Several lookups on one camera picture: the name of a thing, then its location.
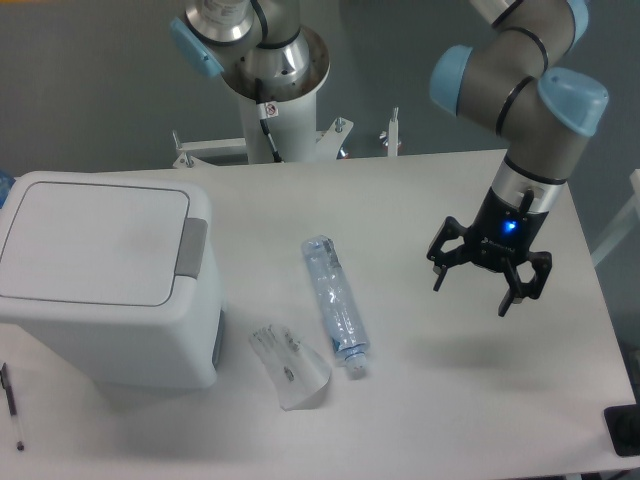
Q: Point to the blue object behind can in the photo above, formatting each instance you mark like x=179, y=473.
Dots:
x=6, y=183

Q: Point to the black pen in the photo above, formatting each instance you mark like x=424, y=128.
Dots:
x=12, y=407

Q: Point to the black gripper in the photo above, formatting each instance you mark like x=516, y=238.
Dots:
x=499, y=239

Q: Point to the black device at table edge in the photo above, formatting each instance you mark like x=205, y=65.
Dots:
x=623, y=425

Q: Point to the clear plastic cup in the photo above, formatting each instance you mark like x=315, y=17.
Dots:
x=297, y=371

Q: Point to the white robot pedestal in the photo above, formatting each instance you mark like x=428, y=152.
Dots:
x=276, y=90

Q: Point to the white frame bracket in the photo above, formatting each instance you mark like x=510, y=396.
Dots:
x=390, y=138

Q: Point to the white push-lid trash can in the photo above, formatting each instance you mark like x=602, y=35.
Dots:
x=115, y=274

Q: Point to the crushed clear plastic bottle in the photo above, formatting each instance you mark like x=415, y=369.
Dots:
x=340, y=314

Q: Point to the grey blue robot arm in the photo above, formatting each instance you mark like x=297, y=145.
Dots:
x=514, y=87

